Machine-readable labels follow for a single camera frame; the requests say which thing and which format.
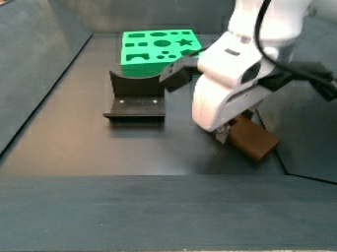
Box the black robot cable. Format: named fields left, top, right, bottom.
left=254, top=0, right=337, bottom=102

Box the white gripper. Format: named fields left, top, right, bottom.
left=192, top=31, right=274, bottom=144

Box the dark grey curved stand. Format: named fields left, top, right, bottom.
left=103, top=71, right=166, bottom=121

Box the brown square-circle object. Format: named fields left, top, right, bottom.
left=229, top=115, right=281, bottom=161

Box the green foam shape fixture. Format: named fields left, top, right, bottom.
left=120, top=29, right=202, bottom=77

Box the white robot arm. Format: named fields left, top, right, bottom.
left=192, top=0, right=311, bottom=132

